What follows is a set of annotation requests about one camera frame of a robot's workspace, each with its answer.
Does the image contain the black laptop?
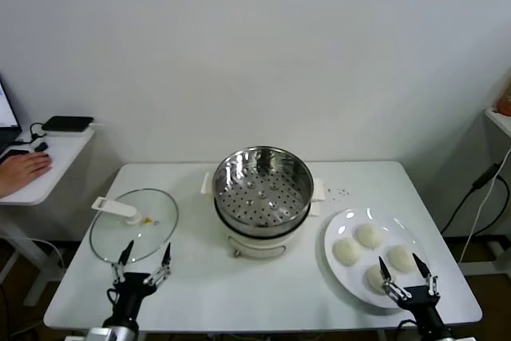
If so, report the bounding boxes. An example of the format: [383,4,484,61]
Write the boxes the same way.
[0,75,23,154]

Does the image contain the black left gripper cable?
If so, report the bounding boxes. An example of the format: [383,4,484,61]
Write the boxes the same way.
[105,285,121,307]

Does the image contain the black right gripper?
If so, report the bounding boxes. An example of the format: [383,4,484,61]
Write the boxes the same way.
[377,252,454,341]

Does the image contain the orange object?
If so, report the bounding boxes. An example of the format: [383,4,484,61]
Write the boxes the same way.
[496,81,511,115]

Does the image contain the thin black desk cable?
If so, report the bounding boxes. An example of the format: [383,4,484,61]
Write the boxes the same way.
[14,121,51,146]

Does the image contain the stainless steel steamer basket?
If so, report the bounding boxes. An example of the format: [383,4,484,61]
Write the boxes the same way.
[200,145,327,238]

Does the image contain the glass lid white handle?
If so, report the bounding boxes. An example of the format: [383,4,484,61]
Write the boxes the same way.
[89,188,179,265]

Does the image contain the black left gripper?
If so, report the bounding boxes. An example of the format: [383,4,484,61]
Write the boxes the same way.
[102,240,172,328]

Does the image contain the white round plate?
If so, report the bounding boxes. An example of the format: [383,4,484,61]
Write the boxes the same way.
[323,207,432,310]

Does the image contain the white electric cooker pot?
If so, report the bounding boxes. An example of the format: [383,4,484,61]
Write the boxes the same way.
[213,196,323,260]

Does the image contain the black power cable with adapter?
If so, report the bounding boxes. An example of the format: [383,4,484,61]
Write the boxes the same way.
[441,161,504,234]

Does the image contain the white steamed baozi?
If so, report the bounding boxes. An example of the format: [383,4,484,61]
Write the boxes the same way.
[386,244,417,273]
[333,237,363,267]
[365,264,394,296]
[355,224,384,249]

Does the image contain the person hand dark nails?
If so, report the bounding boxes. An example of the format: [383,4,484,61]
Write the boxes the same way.
[0,153,54,198]

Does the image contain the white side desk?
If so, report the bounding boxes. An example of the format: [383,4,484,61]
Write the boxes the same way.
[0,127,97,306]

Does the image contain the white hanging cable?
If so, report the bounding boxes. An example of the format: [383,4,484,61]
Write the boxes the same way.
[458,172,511,264]

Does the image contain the white cable under desk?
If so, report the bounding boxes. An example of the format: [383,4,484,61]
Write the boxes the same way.
[23,236,65,269]

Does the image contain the black flat device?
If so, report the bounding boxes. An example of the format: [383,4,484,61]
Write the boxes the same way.
[41,116,95,133]

